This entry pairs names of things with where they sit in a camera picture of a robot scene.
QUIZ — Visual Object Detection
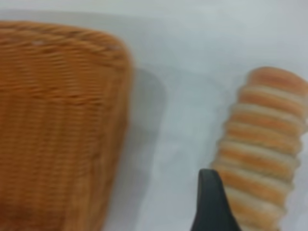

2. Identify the striped bread roll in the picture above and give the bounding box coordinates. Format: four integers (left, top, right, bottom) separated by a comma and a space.
208, 66, 308, 231

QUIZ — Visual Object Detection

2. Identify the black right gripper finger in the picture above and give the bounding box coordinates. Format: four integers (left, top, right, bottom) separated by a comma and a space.
190, 168, 242, 231

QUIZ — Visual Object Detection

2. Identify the orange woven wicker basket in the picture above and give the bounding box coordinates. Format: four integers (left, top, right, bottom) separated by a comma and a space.
0, 21, 134, 231

